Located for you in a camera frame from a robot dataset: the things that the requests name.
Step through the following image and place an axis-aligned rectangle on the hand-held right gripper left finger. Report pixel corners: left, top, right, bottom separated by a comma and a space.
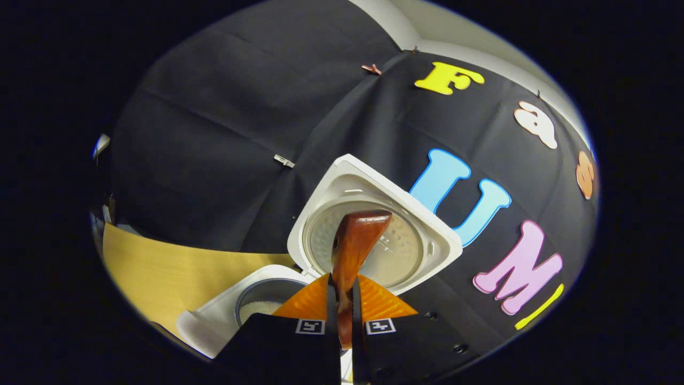
211, 273, 343, 385

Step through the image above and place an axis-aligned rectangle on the white rice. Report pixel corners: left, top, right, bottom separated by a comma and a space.
242, 301, 284, 321

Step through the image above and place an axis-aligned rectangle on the white rice cooker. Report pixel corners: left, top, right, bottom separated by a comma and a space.
176, 153, 463, 359

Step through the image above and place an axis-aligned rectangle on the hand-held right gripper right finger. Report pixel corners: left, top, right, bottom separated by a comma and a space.
351, 274, 484, 385

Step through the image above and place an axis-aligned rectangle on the wooden spoon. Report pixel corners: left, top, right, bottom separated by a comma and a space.
330, 210, 393, 351

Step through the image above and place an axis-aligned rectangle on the black backdrop cloth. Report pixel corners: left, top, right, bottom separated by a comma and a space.
104, 0, 599, 359

